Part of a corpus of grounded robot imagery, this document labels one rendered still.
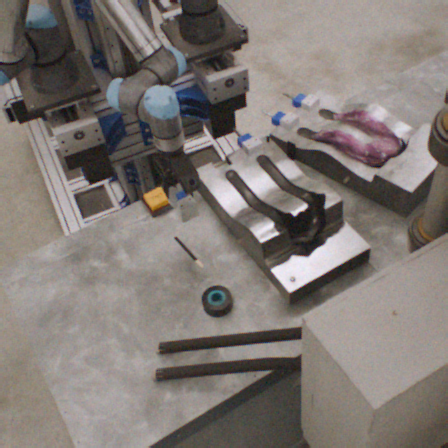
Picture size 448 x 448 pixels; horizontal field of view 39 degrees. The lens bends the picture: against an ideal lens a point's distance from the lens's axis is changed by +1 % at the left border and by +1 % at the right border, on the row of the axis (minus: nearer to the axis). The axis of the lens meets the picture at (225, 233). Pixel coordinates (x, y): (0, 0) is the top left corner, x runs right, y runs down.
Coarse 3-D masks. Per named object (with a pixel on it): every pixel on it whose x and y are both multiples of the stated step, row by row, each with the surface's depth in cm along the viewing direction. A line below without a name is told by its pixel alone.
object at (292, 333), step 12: (216, 336) 156; (228, 336) 154; (240, 336) 153; (252, 336) 152; (264, 336) 151; (276, 336) 150; (288, 336) 150; (300, 336) 149; (156, 348) 159; (168, 348) 158; (180, 348) 157; (192, 348) 157; (204, 348) 156; (216, 348) 156
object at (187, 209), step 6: (180, 192) 177; (180, 198) 175; (186, 198) 173; (192, 198) 173; (180, 204) 172; (186, 204) 172; (192, 204) 172; (180, 210) 171; (186, 210) 172; (192, 210) 173; (180, 216) 174; (186, 216) 174; (192, 216) 175
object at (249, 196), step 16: (272, 176) 185; (240, 192) 182; (288, 192) 179; (304, 192) 176; (256, 208) 177; (272, 208) 173; (320, 208) 171; (288, 224) 170; (304, 224) 170; (320, 224) 172; (304, 240) 169
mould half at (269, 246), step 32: (256, 160) 189; (288, 160) 188; (224, 192) 182; (256, 192) 182; (320, 192) 173; (224, 224) 186; (256, 224) 168; (256, 256) 173; (288, 256) 169; (320, 256) 169; (352, 256) 168; (288, 288) 163
